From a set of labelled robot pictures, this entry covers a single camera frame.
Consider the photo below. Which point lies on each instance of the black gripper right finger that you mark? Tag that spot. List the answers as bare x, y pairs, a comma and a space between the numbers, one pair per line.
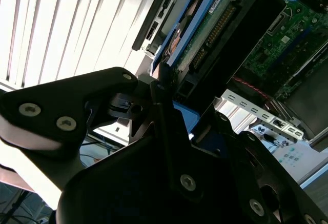
256, 172

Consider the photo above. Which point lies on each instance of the hard disk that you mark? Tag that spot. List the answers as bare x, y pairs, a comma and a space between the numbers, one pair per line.
210, 29

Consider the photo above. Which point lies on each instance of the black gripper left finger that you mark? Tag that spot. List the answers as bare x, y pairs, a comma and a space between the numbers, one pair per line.
51, 101

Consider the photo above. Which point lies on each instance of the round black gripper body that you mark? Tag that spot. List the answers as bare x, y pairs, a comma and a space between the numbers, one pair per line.
123, 188

